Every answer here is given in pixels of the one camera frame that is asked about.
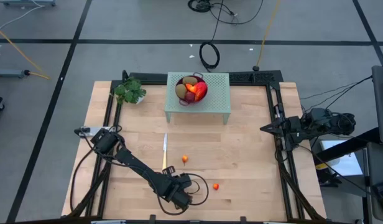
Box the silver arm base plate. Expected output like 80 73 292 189
75 125 118 138

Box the white board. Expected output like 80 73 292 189
319 139 364 177

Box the black aluminium table frame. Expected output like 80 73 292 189
67 70 328 223

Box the long grey floor box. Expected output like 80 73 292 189
0 0 57 7

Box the yellow floor cable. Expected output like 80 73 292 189
0 24 52 80

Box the dark red colander bowl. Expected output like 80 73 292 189
174 72 208 107

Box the white floor cable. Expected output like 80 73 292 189
0 4 45 31

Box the brown kiwi fruit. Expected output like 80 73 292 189
175 83 188 100
182 75 199 86

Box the knife with cream handle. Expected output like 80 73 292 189
161 133 168 170

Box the yellow hanging cable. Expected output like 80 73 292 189
252 0 282 72

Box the grey floor box with plug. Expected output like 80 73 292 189
0 68 31 79

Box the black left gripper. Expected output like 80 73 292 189
162 166 193 210

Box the black cable bundle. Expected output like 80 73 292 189
187 0 264 26

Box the grey cabinet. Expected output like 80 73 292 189
371 64 383 146

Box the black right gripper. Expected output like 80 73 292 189
260 114 304 142

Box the grey panel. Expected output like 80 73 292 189
364 141 383 223

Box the black beam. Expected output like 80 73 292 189
313 126 383 163

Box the large red-orange mango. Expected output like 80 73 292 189
194 81 208 102

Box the green plant in white pot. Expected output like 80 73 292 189
113 77 147 106

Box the black hanging cable with coil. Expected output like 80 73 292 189
198 0 225 72

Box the pale green perforated riser table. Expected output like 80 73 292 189
164 72 232 125

